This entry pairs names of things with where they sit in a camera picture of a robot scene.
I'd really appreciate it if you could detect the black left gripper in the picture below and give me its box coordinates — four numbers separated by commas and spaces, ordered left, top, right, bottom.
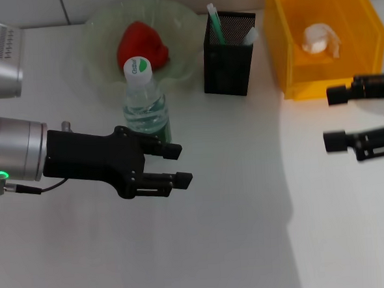
40, 120, 195, 206

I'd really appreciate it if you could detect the black mesh pen holder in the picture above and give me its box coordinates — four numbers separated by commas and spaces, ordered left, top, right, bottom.
199, 9, 262, 99

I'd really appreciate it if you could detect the green utility knife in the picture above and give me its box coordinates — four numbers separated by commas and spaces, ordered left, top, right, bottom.
206, 2, 228, 48

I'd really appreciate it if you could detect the grey pen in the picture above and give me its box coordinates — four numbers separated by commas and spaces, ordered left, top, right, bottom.
241, 27, 260, 46

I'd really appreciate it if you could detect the red-orange fruit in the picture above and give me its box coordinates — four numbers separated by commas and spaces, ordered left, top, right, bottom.
115, 18, 172, 76

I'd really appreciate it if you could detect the white paper ball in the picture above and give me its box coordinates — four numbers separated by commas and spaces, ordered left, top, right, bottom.
300, 22, 343, 61

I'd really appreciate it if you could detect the green glass fruit plate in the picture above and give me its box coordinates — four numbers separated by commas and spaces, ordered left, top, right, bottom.
79, 0, 206, 100

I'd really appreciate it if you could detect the yellow plastic bin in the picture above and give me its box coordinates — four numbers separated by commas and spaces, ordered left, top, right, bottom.
261, 0, 384, 103

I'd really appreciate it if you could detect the clear green-label water bottle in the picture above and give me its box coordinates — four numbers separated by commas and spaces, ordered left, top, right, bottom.
120, 55, 173, 146

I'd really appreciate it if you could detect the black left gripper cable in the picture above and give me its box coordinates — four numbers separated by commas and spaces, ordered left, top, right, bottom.
0, 175, 68, 198

